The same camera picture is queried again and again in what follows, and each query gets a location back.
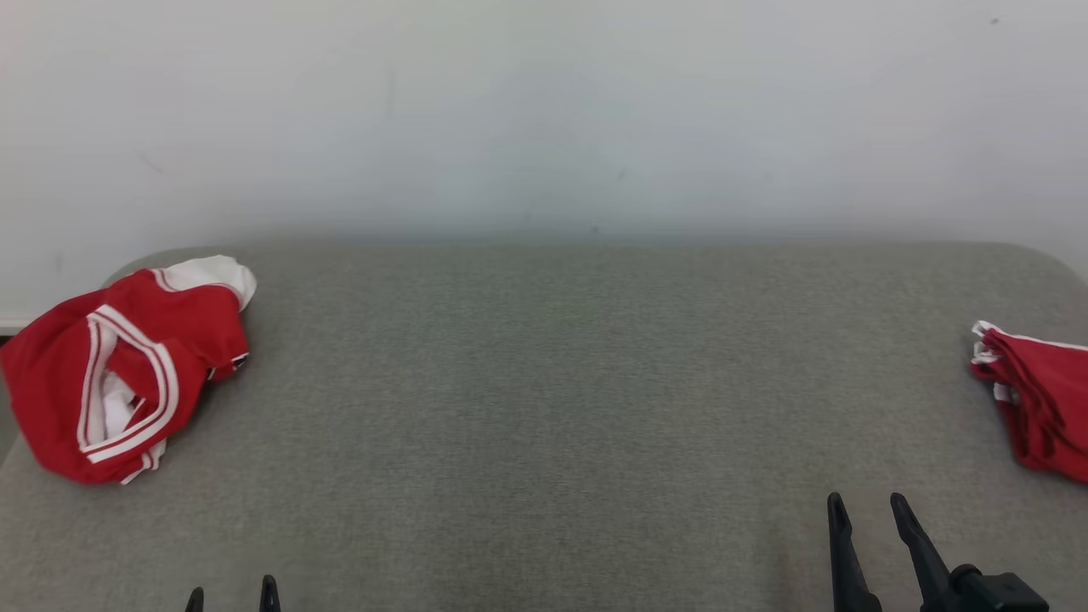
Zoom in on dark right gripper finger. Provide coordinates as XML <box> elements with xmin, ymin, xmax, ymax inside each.
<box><xmin>826</xmin><ymin>491</ymin><xmax>882</xmax><ymax>612</ymax></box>
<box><xmin>890</xmin><ymin>491</ymin><xmax>955</xmax><ymax>612</ymax></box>

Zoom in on red shorts white stripe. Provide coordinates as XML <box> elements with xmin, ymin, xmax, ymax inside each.
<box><xmin>969</xmin><ymin>320</ymin><xmax>1088</xmax><ymax>485</ymax></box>

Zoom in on red shirt white sleeves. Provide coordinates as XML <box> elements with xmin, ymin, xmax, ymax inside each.
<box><xmin>0</xmin><ymin>255</ymin><xmax>258</xmax><ymax>485</ymax></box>

